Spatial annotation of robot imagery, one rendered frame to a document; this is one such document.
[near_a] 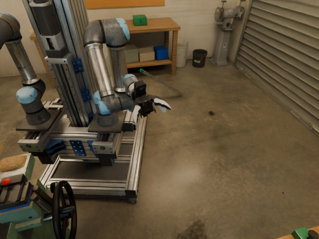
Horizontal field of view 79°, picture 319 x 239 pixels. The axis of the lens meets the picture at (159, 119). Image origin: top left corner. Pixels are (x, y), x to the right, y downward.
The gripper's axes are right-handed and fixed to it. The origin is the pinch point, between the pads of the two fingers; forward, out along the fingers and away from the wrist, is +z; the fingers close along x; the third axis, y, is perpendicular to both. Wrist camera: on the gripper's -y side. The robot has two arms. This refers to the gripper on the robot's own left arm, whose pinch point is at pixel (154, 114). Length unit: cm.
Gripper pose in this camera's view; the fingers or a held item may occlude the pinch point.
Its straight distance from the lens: 76.4
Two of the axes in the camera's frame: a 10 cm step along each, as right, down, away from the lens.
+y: 1.2, 7.2, 6.8
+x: -9.1, 3.6, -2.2
